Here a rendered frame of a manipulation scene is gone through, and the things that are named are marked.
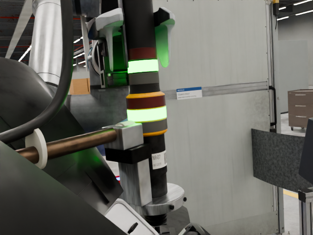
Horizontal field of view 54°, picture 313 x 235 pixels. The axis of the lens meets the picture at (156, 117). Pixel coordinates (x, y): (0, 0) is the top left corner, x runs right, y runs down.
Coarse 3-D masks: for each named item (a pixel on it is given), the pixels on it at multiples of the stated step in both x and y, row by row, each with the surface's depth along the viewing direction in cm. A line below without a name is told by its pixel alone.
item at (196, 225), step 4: (188, 224) 29; (192, 224) 28; (196, 224) 29; (184, 228) 29; (188, 228) 28; (192, 228) 27; (196, 228) 27; (200, 228) 27; (184, 232) 28; (188, 232) 27; (192, 232) 27; (196, 232) 27; (200, 232) 26; (204, 232) 32
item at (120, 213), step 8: (120, 200) 31; (112, 208) 30; (120, 208) 30; (128, 208) 31; (112, 216) 29; (120, 216) 30; (128, 216) 30; (136, 216) 31; (120, 224) 29; (128, 224) 30; (144, 224) 30; (136, 232) 30; (144, 232) 30; (152, 232) 30
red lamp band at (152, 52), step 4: (132, 48) 32; (136, 48) 32; (140, 48) 32; (144, 48) 32; (148, 48) 32; (152, 48) 32; (128, 52) 32; (132, 52) 32; (136, 52) 32; (140, 52) 32; (144, 52) 32; (148, 52) 32; (152, 52) 32; (156, 52) 33; (128, 56) 32; (132, 56) 32; (136, 56) 32; (140, 56) 32; (144, 56) 32; (148, 56) 32; (152, 56) 32; (156, 56) 33
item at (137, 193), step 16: (128, 128) 30; (112, 144) 30; (128, 144) 30; (144, 144) 32; (112, 160) 31; (128, 160) 30; (144, 160) 32; (128, 176) 32; (144, 176) 32; (128, 192) 32; (144, 192) 32; (176, 192) 35; (144, 208) 32; (160, 208) 32; (176, 208) 33
